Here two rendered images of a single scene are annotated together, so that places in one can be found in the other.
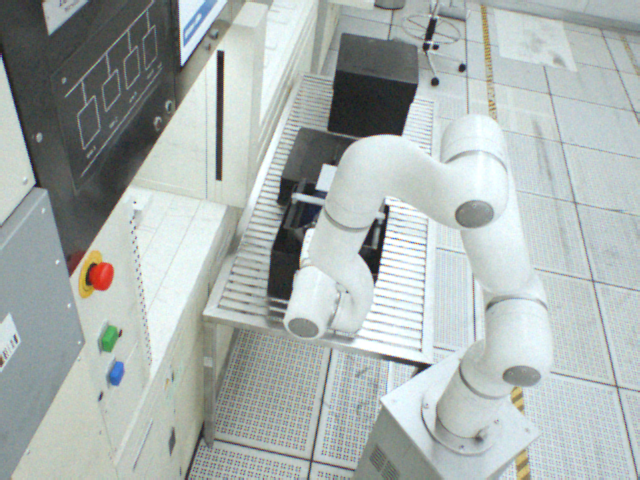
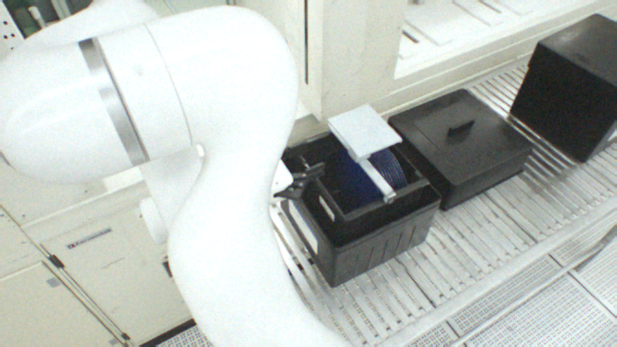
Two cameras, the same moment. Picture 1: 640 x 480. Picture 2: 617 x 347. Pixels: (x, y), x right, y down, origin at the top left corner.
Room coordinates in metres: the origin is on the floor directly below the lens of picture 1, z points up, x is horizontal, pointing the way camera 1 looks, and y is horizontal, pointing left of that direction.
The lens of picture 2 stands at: (0.70, -0.51, 1.68)
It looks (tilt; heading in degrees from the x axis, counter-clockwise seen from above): 50 degrees down; 58
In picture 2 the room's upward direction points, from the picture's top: straight up
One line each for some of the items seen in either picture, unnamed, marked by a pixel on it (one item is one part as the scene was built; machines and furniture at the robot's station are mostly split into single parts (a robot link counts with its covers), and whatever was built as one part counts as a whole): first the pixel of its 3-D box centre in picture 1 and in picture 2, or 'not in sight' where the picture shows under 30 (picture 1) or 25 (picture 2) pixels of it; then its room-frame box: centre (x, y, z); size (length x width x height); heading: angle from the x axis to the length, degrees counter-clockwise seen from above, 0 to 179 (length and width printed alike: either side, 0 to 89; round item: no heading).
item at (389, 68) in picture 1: (371, 88); (590, 86); (1.94, -0.09, 0.89); 0.29 x 0.29 x 0.25; 2
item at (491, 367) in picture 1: (506, 355); not in sight; (0.71, -0.40, 1.07); 0.19 x 0.12 x 0.24; 178
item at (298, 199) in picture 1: (333, 228); (355, 180); (1.12, -0.03, 0.93); 0.24 x 0.20 x 0.32; 86
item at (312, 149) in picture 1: (332, 168); (455, 139); (1.50, 0.00, 0.83); 0.29 x 0.29 x 0.13; 87
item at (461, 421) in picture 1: (472, 396); not in sight; (0.74, -0.41, 0.85); 0.19 x 0.19 x 0.18
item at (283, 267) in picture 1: (329, 248); (353, 201); (1.12, -0.03, 0.85); 0.28 x 0.28 x 0.17; 86
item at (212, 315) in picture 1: (332, 258); (443, 237); (1.53, -0.06, 0.38); 1.30 x 0.60 x 0.76; 178
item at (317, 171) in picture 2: not in sight; (311, 178); (0.98, -0.07, 1.06); 0.07 x 0.03 x 0.03; 176
